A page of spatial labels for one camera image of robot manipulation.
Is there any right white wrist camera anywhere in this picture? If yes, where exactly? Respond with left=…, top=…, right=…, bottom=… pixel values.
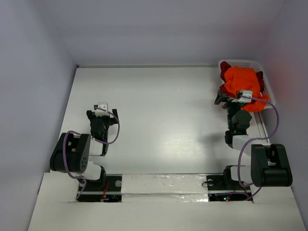
left=237, top=90, right=253, bottom=99

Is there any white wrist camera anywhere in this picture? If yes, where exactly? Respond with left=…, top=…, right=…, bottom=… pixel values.
left=94, top=102, right=108, bottom=114
left=237, top=90, right=253, bottom=99

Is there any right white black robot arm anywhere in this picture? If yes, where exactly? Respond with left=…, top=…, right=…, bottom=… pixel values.
left=214, top=90, right=293, bottom=189

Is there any orange t shirt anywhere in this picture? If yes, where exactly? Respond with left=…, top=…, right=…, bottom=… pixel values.
left=223, top=66, right=270, bottom=113

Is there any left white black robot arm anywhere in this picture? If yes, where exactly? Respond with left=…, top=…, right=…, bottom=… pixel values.
left=50, top=105, right=120, bottom=183

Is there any dark red t shirt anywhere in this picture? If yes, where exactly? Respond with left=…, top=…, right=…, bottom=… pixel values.
left=218, top=61, right=265, bottom=96

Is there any white plastic basket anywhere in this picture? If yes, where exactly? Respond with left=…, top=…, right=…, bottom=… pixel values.
left=218, top=59, right=275, bottom=104

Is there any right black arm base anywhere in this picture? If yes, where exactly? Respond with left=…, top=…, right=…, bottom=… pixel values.
left=202, top=175, right=252, bottom=202

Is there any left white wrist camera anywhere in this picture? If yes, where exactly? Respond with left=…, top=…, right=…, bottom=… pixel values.
left=94, top=102, right=108, bottom=114

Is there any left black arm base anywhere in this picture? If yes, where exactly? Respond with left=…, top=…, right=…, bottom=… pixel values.
left=77, top=175, right=122, bottom=203

